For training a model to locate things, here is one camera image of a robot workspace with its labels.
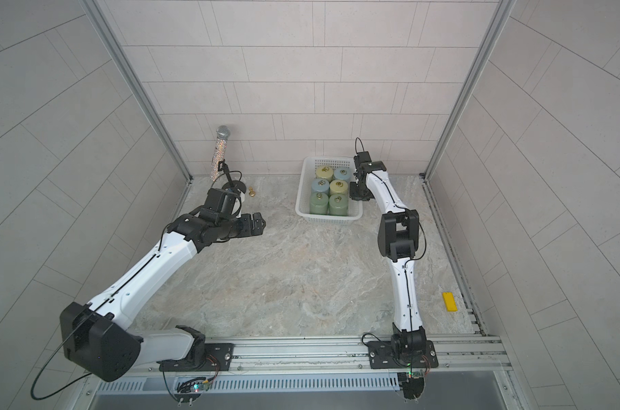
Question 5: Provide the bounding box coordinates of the yellow tea canister back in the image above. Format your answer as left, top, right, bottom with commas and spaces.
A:
315, 165, 334, 182

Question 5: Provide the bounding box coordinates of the controller board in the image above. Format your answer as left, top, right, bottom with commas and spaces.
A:
175, 377, 214, 405
397, 372, 426, 401

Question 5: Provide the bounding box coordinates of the yellow block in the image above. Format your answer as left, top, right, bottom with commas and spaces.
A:
443, 292, 458, 313

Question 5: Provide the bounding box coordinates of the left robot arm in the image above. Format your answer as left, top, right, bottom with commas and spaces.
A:
60, 182, 266, 382

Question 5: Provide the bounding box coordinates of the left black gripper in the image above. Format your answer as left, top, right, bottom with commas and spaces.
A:
217, 211, 270, 239

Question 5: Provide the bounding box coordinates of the left controller board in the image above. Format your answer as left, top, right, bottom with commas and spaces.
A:
175, 377, 214, 405

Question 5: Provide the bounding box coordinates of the yellow tea canister front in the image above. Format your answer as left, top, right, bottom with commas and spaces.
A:
329, 180, 349, 196

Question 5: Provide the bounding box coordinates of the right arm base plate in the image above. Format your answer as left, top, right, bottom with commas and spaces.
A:
365, 340, 439, 371

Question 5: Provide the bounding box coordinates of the right controller board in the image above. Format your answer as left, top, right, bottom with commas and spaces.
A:
397, 372, 426, 401

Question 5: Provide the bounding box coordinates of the green tea canister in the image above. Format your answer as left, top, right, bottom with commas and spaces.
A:
309, 192, 330, 215
329, 194, 349, 216

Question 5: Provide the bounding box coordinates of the blue tea canister front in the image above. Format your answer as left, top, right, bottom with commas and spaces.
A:
311, 178, 330, 194

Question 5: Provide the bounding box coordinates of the blue tea canister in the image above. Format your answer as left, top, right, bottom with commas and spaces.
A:
333, 167, 352, 183
311, 178, 330, 194

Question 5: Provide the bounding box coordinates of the glitter microphone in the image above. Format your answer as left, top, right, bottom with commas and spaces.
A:
210, 125, 231, 181

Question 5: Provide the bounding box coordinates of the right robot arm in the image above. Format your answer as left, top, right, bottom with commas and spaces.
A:
349, 151, 427, 358

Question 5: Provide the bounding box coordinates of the black microphone stand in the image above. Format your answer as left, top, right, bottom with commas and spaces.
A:
218, 160, 247, 201

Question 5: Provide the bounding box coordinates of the yellow tea canister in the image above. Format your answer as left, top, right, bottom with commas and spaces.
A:
329, 180, 349, 196
315, 165, 334, 182

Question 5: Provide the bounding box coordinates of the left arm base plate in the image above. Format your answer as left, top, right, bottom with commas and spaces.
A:
159, 343, 235, 372

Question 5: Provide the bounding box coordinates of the white plastic basket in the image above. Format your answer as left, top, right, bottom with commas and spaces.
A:
296, 157, 363, 224

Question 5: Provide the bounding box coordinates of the blue tea canister back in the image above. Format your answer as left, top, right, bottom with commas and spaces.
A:
333, 167, 352, 183

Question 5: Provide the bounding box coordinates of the aluminium rail frame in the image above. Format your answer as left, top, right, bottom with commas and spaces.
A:
83, 332, 512, 382

